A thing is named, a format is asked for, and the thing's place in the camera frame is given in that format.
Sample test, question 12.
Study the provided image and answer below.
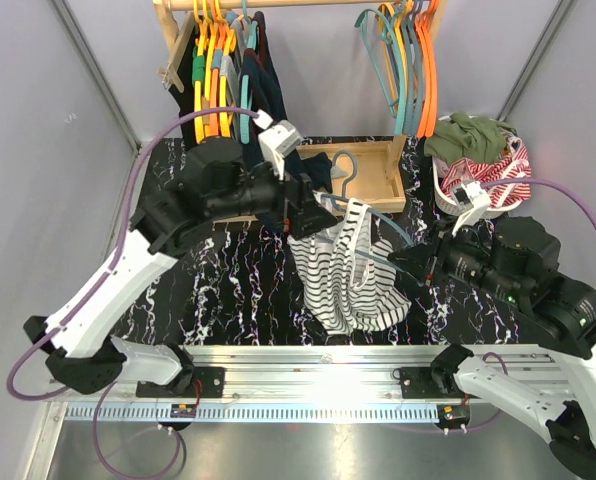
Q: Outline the black marble mat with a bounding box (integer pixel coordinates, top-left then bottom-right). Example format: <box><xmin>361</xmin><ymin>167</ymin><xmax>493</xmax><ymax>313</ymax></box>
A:
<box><xmin>110</xmin><ymin>137</ymin><xmax>549</xmax><ymax>347</ymax></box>

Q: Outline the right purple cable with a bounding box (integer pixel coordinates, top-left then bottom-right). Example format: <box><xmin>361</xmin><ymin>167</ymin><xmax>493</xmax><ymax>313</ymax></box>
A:
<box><xmin>480</xmin><ymin>178</ymin><xmax>596</xmax><ymax>386</ymax></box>

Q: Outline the blue grey hanger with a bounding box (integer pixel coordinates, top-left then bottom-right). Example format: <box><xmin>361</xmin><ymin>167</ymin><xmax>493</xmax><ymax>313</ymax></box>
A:
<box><xmin>322</xmin><ymin>149</ymin><xmax>414</xmax><ymax>272</ymax></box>

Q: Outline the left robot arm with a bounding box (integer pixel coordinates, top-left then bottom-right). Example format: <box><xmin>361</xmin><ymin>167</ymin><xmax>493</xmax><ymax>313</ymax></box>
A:
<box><xmin>24</xmin><ymin>137</ymin><xmax>337</xmax><ymax>397</ymax></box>

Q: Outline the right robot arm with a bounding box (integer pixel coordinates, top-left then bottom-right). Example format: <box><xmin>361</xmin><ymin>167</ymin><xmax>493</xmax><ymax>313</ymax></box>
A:
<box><xmin>388</xmin><ymin>217</ymin><xmax>596</xmax><ymax>479</ymax></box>

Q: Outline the yellow hanger left group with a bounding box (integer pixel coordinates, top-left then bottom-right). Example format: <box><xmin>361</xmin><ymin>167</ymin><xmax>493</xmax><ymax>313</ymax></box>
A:
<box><xmin>192</xmin><ymin>1</ymin><xmax>219</xmax><ymax>144</ymax></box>

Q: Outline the teal hanger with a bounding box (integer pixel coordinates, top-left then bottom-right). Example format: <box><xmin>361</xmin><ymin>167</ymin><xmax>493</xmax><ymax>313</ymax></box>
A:
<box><xmin>354</xmin><ymin>6</ymin><xmax>406</xmax><ymax>135</ymax></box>

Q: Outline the orange empty hanger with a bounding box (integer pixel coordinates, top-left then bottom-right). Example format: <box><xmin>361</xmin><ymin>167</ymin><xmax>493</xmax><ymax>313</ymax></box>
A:
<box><xmin>414</xmin><ymin>0</ymin><xmax>439</xmax><ymax>138</ymax></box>

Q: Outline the black garment on rack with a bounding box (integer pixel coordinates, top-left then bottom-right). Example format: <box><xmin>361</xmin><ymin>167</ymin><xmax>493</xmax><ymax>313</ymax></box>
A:
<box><xmin>169</xmin><ymin>26</ymin><xmax>199</xmax><ymax>151</ymax></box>

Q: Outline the red striped tank top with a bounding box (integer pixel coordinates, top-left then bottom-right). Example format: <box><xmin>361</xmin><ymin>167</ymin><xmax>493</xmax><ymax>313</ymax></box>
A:
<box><xmin>440</xmin><ymin>135</ymin><xmax>532</xmax><ymax>208</ymax></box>

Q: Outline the white laundry basket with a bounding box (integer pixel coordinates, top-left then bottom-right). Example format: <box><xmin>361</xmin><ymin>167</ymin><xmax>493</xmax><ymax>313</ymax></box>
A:
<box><xmin>431</xmin><ymin>114</ymin><xmax>509</xmax><ymax>219</ymax></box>

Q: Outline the navy garment on rack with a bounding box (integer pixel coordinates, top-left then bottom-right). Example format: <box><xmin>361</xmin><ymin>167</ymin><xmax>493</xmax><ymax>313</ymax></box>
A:
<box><xmin>242</xmin><ymin>11</ymin><xmax>333</xmax><ymax>193</ymax></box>

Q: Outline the black white striped tank top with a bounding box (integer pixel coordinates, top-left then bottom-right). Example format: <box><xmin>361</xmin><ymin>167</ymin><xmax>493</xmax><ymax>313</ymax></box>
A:
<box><xmin>288</xmin><ymin>198</ymin><xmax>411</xmax><ymax>335</ymax></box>

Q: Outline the purple cable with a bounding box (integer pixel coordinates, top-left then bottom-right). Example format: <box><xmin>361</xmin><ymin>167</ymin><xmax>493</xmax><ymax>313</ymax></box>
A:
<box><xmin>480</xmin><ymin>178</ymin><xmax>596</xmax><ymax>386</ymax></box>
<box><xmin>5</xmin><ymin>105</ymin><xmax>262</xmax><ymax>402</ymax></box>

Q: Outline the wooden clothes rack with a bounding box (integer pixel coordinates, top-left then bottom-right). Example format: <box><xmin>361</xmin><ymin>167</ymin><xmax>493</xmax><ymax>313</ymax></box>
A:
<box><xmin>154</xmin><ymin>1</ymin><xmax>446</xmax><ymax>213</ymax></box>

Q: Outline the aluminium rail base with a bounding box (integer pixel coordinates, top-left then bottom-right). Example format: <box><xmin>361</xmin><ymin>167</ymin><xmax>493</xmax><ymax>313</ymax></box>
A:
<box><xmin>62</xmin><ymin>343</ymin><xmax>589</xmax><ymax>424</ymax></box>

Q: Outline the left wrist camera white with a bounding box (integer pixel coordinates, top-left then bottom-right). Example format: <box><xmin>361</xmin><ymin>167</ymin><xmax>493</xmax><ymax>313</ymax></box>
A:
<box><xmin>254</xmin><ymin>110</ymin><xmax>303</xmax><ymax>180</ymax></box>

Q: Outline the olive green shirt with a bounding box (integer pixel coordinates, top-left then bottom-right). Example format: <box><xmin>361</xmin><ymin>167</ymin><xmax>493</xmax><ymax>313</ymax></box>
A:
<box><xmin>424</xmin><ymin>111</ymin><xmax>517</xmax><ymax>166</ymax></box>

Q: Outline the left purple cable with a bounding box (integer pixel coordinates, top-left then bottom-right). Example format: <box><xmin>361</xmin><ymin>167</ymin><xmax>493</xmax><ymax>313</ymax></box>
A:
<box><xmin>5</xmin><ymin>105</ymin><xmax>262</xmax><ymax>402</ymax></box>

